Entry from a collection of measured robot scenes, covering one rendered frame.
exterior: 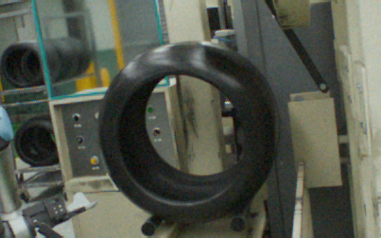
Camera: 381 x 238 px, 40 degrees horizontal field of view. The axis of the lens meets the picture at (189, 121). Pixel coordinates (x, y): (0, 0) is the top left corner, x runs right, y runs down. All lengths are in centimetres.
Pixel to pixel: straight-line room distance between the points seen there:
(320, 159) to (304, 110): 17
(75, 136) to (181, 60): 102
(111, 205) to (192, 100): 72
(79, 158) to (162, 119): 43
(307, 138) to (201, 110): 39
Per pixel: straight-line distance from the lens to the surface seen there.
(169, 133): 225
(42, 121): 541
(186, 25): 186
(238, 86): 148
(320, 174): 182
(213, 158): 191
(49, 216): 158
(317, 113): 177
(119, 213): 237
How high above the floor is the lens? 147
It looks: 9 degrees down
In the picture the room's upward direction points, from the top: 8 degrees counter-clockwise
